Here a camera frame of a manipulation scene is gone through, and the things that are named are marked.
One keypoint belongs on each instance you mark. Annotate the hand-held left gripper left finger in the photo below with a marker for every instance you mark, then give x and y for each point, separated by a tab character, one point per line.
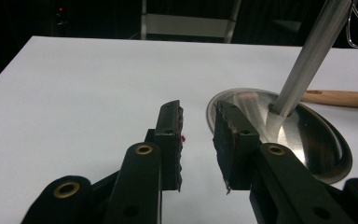
167	155

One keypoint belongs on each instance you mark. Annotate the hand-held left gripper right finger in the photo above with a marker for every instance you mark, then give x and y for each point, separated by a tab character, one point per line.
230	155

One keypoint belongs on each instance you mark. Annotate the steel utensil stand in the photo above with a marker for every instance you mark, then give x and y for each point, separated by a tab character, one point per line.
307	62

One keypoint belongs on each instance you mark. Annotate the dark device with red light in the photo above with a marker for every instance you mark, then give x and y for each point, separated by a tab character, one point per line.
61	17

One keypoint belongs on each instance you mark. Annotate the white metal frame stand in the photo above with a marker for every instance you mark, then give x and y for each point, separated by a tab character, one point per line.
186	25

